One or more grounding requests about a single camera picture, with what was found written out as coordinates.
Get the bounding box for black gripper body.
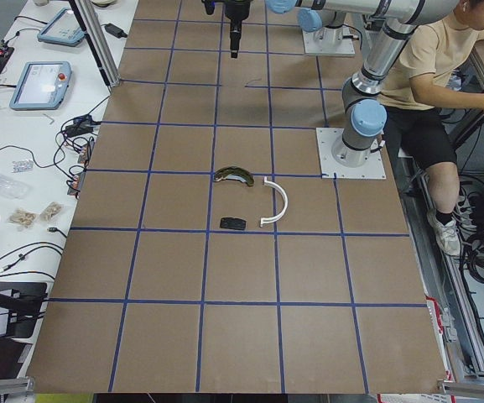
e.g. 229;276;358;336
224;0;251;24

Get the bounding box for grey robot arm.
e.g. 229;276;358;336
297;8;346;42
265;0;457;168

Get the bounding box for black power adapter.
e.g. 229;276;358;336
103;23;128;39

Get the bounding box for olive green brake shoe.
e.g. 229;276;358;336
213;166;254;186

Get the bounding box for far blue teach pendant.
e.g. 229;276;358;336
37;8;85;47

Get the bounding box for blue teach pendant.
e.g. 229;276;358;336
9;61;72;111
37;8;85;47

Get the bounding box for black brake pad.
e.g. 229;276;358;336
220;217;247;231

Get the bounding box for near blue teach pendant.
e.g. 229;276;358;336
9;61;72;111

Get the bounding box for person in beige shirt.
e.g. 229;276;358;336
379;1;484;256

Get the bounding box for clear plastic water bottle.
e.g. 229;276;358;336
0;174;30;199

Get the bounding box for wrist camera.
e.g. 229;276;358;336
201;0;216;15

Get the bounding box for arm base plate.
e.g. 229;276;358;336
316;128;386;180
303;26;356;57

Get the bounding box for aluminium frame post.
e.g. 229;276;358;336
69;0;120;88

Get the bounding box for white curved plastic bracket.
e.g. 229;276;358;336
258;175;289;228

